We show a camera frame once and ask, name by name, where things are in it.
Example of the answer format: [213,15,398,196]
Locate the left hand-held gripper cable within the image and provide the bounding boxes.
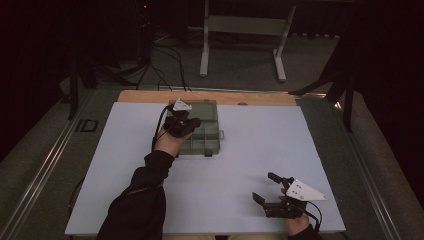
[151,104,175,154]

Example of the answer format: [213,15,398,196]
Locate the clear plastic compartment box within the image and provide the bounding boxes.
[166,99,226,158]

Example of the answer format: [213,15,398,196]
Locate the black floor cables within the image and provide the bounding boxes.
[135,41,193,93]

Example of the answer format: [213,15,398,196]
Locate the person's right hand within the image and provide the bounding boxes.
[279,187,312,237]

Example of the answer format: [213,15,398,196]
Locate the hand-held gripper cable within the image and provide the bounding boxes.
[304,200,324,232]
[151,104,175,154]

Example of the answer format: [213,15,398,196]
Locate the aluminium rail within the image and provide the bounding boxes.
[0,89,93,240]
[333,99,403,240]

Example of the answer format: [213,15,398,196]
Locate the white table mat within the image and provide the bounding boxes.
[64,101,347,236]

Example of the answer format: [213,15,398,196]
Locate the black tripod stand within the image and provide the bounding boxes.
[288,49,357,134]

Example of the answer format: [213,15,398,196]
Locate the right hand-held gripper cable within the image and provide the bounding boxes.
[304,200,324,232]

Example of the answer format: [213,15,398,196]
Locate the person's left hand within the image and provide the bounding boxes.
[153,128,194,158]

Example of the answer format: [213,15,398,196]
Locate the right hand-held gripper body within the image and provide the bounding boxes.
[262,176,329,220]

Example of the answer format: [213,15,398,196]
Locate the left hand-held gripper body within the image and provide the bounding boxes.
[162,98,198,138]

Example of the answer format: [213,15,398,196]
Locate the white metal stand frame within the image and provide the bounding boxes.
[199,0,298,83]

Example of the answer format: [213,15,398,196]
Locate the dark equipment with red light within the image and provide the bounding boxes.
[134,0,157,66]

